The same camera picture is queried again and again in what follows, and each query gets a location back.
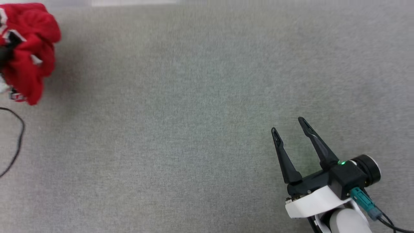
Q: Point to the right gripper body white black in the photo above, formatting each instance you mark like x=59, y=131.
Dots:
x=310, y=200

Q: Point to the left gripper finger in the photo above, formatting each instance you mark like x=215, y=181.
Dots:
x=5, y=58

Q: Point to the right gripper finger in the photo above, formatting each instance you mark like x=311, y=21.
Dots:
x=286, y=161
x=320, y=145

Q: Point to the red Bulls basketball jersey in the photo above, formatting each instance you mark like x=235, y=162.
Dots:
x=30, y=64

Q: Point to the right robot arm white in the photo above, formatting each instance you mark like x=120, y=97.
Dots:
x=347, y=223

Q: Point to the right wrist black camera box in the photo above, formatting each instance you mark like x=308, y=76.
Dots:
x=347, y=179

